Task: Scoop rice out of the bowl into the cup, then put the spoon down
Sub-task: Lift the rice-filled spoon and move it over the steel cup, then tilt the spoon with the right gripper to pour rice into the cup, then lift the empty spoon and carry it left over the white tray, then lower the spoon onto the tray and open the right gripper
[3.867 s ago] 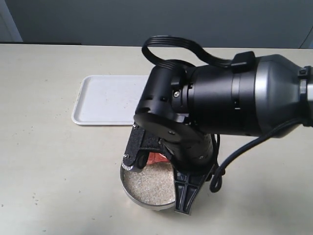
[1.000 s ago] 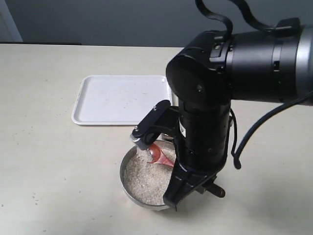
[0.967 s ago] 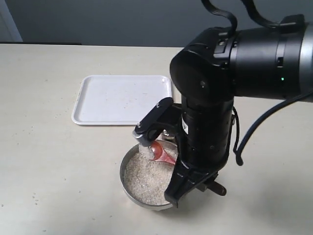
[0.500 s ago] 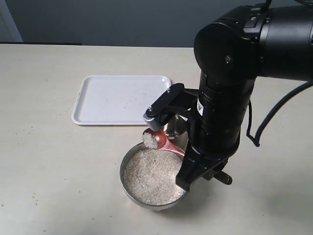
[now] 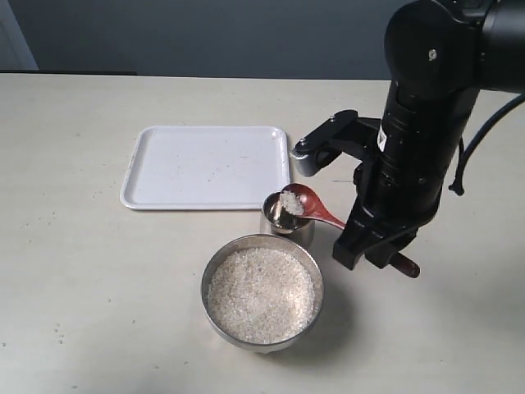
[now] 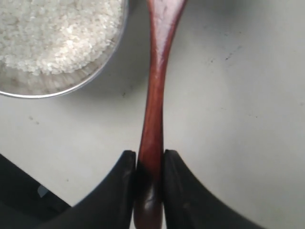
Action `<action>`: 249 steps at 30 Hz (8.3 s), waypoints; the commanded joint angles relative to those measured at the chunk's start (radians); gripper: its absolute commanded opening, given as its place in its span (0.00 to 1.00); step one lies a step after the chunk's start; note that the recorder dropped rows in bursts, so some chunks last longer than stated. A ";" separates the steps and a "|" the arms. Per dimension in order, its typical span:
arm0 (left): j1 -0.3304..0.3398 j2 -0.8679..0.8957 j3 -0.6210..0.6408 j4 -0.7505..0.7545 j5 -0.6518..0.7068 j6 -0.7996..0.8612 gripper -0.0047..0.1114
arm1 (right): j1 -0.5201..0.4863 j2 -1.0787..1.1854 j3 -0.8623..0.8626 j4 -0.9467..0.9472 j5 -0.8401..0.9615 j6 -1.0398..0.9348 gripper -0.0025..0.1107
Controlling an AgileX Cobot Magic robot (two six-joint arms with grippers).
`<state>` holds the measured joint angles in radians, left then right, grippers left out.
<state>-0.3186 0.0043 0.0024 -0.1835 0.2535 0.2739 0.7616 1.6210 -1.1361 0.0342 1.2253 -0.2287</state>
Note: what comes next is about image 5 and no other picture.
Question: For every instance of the white rectangular plastic tray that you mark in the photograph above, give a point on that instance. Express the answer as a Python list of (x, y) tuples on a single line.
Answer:
[(176, 168)]

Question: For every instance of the large steel rice bowl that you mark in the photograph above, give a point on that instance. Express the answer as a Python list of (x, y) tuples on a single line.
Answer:
[(274, 243)]

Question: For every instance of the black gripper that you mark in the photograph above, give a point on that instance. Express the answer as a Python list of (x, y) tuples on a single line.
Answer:
[(405, 181)]

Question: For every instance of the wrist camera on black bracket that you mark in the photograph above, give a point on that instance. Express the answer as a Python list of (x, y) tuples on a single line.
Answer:
[(344, 132)]

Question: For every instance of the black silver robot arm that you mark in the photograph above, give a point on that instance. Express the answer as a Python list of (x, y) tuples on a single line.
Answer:
[(457, 68)]

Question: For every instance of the brown wooden spoon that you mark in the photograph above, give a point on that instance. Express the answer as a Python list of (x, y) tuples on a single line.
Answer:
[(303, 202)]

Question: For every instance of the small steel cup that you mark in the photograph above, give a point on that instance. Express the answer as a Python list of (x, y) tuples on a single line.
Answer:
[(277, 221)]

